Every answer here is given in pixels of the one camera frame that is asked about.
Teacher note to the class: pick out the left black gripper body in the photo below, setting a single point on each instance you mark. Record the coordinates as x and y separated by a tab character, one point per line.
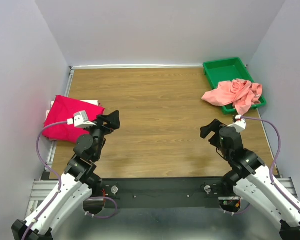
99	131

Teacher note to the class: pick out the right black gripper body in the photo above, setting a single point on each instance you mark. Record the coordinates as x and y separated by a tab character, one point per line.
215	140

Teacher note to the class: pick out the salmon pink t-shirt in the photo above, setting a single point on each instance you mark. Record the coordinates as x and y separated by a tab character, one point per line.
240	93

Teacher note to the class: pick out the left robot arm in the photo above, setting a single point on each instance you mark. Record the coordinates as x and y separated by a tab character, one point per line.
78	181

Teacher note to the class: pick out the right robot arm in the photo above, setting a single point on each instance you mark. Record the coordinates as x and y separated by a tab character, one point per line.
252	180

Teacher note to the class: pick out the folded white t-shirt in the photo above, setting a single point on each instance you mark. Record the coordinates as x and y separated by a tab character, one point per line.
93	102

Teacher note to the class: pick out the folded red t-shirt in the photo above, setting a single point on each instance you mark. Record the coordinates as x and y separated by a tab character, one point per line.
62	111

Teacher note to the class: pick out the green plastic tray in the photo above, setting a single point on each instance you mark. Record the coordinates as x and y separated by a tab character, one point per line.
227	70

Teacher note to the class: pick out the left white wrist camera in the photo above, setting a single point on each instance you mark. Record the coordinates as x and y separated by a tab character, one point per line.
80	120

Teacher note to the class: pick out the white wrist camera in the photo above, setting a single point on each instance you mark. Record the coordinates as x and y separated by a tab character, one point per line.
239	123
80	120

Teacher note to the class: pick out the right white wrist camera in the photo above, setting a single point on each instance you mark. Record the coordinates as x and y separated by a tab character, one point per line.
239	123

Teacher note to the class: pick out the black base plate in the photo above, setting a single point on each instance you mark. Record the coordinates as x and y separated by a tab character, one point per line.
159	193

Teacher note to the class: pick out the aluminium frame rail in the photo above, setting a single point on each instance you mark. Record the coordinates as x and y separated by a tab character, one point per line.
41	188

